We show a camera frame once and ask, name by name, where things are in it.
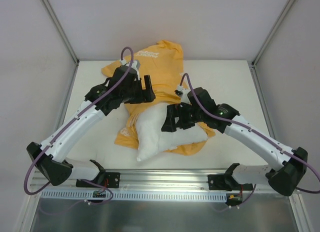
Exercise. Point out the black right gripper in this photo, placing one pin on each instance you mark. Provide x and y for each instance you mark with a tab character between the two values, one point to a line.
180	116

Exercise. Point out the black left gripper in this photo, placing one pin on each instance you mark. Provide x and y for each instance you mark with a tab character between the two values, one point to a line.
139	91

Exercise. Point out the white pillow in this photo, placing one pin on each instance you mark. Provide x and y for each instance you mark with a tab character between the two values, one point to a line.
152	141

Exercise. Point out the orange Mickey Mouse pillowcase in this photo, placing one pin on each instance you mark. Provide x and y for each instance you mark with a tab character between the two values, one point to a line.
164	63

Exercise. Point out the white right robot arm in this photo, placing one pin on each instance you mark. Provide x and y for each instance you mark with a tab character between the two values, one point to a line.
285	166

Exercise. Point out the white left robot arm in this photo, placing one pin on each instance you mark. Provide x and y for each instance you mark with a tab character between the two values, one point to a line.
51	154

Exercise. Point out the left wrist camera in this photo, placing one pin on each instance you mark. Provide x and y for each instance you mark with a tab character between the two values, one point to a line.
135	64

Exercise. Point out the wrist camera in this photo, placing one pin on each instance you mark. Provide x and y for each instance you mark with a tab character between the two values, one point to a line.
181	91
135	64

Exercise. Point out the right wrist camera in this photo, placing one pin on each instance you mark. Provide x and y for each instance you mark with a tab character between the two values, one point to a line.
181	91

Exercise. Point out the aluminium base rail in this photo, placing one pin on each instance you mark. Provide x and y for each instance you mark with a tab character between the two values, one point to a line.
165	180

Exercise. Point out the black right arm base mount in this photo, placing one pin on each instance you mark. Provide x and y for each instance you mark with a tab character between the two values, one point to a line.
222	182

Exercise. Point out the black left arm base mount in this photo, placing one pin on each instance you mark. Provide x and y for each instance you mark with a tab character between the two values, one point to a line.
110	178

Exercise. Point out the white slotted cable duct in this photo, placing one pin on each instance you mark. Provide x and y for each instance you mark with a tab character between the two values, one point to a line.
121	195

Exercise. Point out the left aluminium frame post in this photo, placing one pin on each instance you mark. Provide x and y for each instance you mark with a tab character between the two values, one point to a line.
58	26

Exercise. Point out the aluminium frame post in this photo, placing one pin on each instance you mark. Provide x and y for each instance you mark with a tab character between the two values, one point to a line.
280	19
58	26

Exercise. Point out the right aluminium frame post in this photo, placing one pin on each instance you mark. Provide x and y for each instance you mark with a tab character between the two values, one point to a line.
280	19

